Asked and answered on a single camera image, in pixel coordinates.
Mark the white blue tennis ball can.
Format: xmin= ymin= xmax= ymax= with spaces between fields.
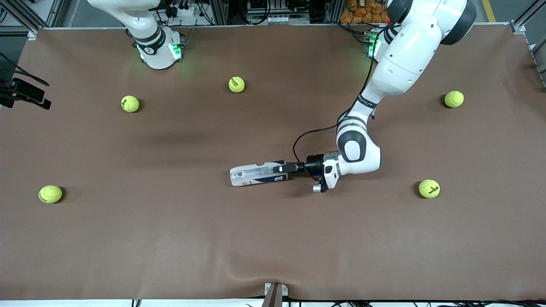
xmin=230 ymin=160 xmax=287 ymax=187

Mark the brown table mat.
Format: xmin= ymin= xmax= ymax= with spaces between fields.
xmin=0 ymin=24 xmax=546 ymax=301

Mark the metal table edge clamp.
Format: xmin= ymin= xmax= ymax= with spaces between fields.
xmin=264 ymin=283 xmax=289 ymax=307

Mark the long white socket strip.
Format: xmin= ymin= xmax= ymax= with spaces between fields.
xmin=247 ymin=14 xmax=311 ymax=25

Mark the bag of orange items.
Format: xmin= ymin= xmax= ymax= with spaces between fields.
xmin=340 ymin=0 xmax=391 ymax=24

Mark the white power strip with plugs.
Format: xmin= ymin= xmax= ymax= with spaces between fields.
xmin=170 ymin=3 xmax=197 ymax=17

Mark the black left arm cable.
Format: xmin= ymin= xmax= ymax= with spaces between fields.
xmin=293 ymin=26 xmax=389 ymax=171

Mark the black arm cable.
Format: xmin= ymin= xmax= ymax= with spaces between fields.
xmin=293 ymin=26 xmax=389 ymax=171
xmin=0 ymin=51 xmax=50 ymax=87

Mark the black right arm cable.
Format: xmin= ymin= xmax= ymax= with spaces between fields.
xmin=0 ymin=51 xmax=50 ymax=87

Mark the aluminium frame profile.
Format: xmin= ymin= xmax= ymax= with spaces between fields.
xmin=510 ymin=0 xmax=546 ymax=88
xmin=0 ymin=0 xmax=64 ymax=35

